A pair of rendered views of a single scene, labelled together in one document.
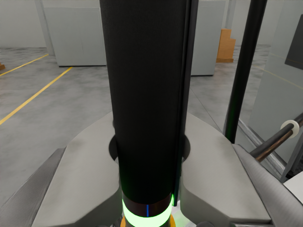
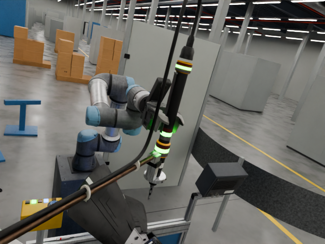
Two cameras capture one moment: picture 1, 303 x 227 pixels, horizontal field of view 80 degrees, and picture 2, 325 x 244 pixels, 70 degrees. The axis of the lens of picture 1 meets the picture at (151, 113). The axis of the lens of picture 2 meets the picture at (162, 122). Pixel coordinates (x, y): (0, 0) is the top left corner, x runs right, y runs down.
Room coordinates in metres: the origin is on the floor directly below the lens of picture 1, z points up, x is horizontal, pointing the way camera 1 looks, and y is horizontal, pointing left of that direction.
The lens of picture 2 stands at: (0.64, -0.31, 1.85)
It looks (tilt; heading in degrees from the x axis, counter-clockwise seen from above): 18 degrees down; 152
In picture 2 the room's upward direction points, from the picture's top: 14 degrees clockwise
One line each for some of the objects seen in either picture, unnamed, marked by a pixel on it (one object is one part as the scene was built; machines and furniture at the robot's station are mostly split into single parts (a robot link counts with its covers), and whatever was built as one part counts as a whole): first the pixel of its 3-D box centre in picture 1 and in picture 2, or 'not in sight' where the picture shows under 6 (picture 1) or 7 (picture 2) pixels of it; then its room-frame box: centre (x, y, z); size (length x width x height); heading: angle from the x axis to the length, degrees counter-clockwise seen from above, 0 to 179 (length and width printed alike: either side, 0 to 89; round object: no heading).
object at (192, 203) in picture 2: not in sight; (190, 207); (-0.29, 0.52, 0.96); 0.03 x 0.03 x 0.20; 2
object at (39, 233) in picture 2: not in sight; (40, 232); (-0.27, -0.30, 0.92); 0.03 x 0.03 x 0.12; 2
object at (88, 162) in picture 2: not in sight; (84, 157); (-0.71, -0.08, 1.06); 0.15 x 0.15 x 0.10
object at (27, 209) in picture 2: not in sight; (41, 215); (-0.27, -0.30, 1.02); 0.16 x 0.10 x 0.11; 92
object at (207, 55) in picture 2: not in sight; (161, 111); (-1.75, 0.89, 1.10); 1.21 x 0.05 x 2.20; 92
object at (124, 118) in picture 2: not in sight; (129, 119); (-0.19, -0.02, 1.54); 0.11 x 0.08 x 0.11; 85
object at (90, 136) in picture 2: not in sight; (88, 141); (-0.71, -0.08, 1.18); 0.13 x 0.12 x 0.14; 85
